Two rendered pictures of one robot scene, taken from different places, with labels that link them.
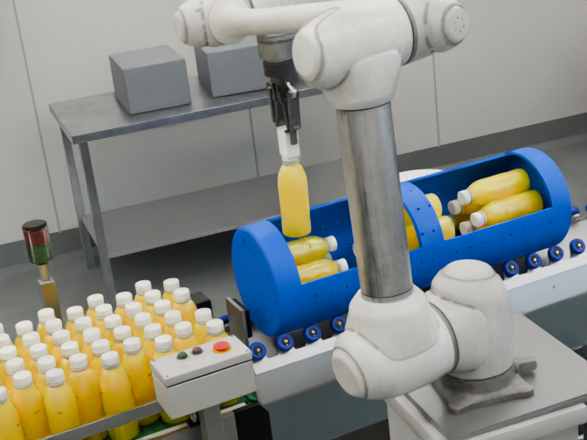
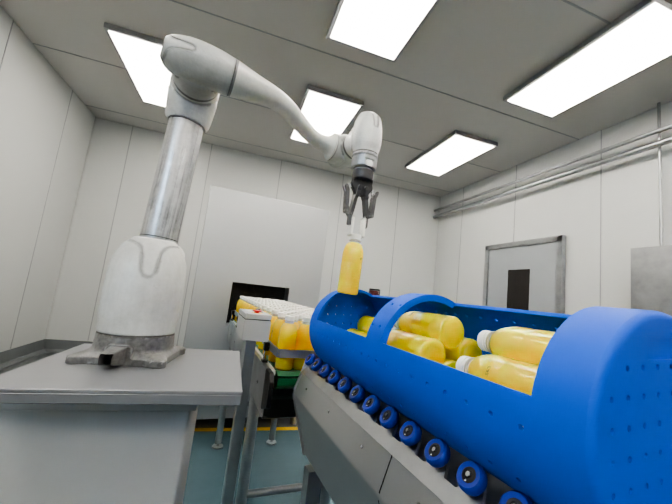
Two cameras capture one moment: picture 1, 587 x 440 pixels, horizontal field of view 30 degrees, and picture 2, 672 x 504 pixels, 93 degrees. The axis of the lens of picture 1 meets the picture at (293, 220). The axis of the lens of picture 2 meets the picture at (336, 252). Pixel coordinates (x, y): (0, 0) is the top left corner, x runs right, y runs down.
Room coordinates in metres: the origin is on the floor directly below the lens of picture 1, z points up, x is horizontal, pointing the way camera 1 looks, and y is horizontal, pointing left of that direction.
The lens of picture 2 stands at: (2.44, -1.08, 1.21)
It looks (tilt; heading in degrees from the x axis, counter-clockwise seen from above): 7 degrees up; 91
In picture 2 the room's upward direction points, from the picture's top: 7 degrees clockwise
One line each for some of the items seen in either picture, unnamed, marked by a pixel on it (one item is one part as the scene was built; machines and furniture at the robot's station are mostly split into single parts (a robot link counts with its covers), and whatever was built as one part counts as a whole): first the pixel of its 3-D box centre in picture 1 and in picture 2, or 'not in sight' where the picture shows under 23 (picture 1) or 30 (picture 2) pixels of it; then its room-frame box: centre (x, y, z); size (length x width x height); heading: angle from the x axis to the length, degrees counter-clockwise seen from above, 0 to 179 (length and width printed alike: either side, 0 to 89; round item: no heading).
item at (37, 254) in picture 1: (39, 250); not in sight; (2.63, 0.66, 1.18); 0.06 x 0.06 x 0.05
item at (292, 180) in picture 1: (293, 196); (351, 266); (2.47, -0.01, 1.31); 0.07 x 0.07 x 0.19
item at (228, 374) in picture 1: (203, 375); (252, 323); (2.11, 0.23, 1.05); 0.20 x 0.10 x 0.10; 114
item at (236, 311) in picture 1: (240, 325); not in sight; (2.46, 0.16, 0.99); 0.10 x 0.02 x 0.12; 24
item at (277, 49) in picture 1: (277, 46); (364, 163); (2.48, -0.01, 1.67); 0.09 x 0.09 x 0.06
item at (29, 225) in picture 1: (39, 251); not in sight; (2.63, 0.66, 1.18); 0.06 x 0.06 x 0.16
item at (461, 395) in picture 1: (485, 370); (131, 345); (2.00, -0.36, 1.05); 0.22 x 0.18 x 0.06; 102
